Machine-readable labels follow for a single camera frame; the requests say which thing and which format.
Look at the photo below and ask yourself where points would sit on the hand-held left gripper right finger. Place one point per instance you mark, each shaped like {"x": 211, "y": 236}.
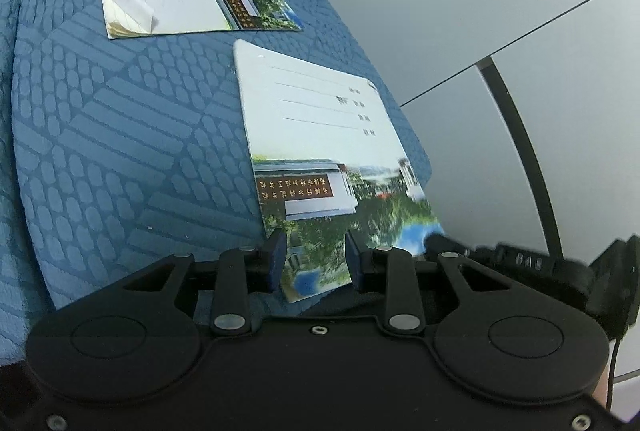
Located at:
{"x": 354, "y": 261}

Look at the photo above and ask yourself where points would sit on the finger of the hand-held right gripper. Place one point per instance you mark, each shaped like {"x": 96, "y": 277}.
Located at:
{"x": 450, "y": 246}

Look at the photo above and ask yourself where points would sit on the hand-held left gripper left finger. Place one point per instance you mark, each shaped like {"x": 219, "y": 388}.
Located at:
{"x": 276, "y": 261}

